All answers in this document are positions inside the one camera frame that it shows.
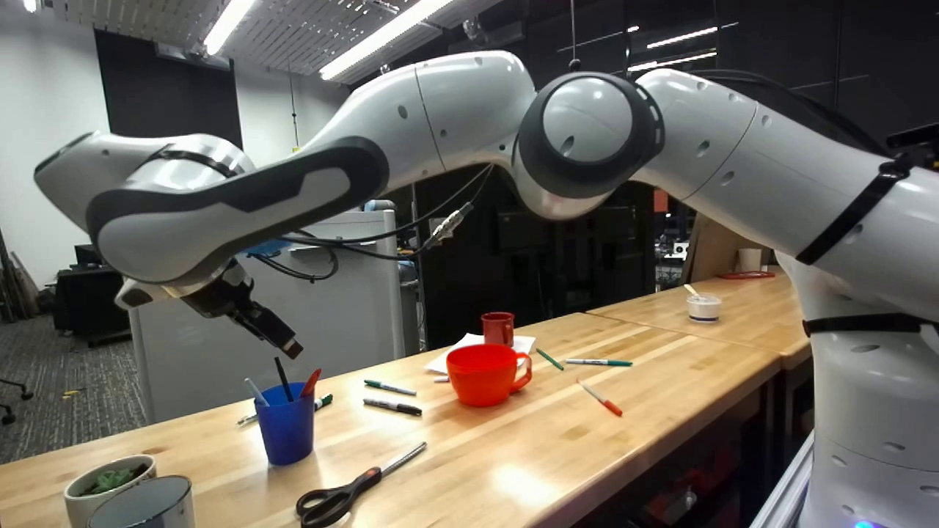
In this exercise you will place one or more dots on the black pen in cup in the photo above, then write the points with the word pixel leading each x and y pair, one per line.
pixel 283 378

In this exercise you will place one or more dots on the large black panel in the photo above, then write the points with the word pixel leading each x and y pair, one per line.
pixel 151 91

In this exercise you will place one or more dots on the orange capped white pen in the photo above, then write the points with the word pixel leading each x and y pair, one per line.
pixel 606 402

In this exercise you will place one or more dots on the orange plastic cup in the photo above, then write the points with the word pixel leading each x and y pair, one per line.
pixel 489 378

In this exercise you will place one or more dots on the blue plastic cup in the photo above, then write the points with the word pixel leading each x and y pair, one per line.
pixel 286 418

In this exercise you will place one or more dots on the white tape roll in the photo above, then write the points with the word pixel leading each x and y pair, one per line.
pixel 750 258

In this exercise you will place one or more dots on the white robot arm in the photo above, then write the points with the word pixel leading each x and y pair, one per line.
pixel 855 230

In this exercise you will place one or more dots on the white paper sheet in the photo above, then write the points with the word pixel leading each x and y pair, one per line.
pixel 474 345

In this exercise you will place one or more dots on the black marker on table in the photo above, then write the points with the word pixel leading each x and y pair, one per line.
pixel 395 406

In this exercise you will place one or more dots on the white grey cup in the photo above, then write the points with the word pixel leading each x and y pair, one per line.
pixel 153 502

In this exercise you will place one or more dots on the light blue pen in cup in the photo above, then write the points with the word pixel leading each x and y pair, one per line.
pixel 255 392

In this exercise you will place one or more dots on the green marker on table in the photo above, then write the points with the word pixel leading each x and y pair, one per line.
pixel 387 387

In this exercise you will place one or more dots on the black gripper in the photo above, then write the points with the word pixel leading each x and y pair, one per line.
pixel 229 293

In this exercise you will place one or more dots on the black handled scissors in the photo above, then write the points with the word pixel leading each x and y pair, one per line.
pixel 321 509

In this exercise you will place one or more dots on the white cup with green contents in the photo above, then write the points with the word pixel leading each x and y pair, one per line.
pixel 90 491

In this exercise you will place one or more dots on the small white bowl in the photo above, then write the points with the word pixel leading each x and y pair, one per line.
pixel 701 305

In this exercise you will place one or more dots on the green capped white pen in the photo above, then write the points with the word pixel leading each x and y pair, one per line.
pixel 596 361

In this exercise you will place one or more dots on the grey cabinet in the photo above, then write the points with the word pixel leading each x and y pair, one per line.
pixel 349 321

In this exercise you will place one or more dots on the dark red mug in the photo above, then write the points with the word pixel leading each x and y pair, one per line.
pixel 496 327

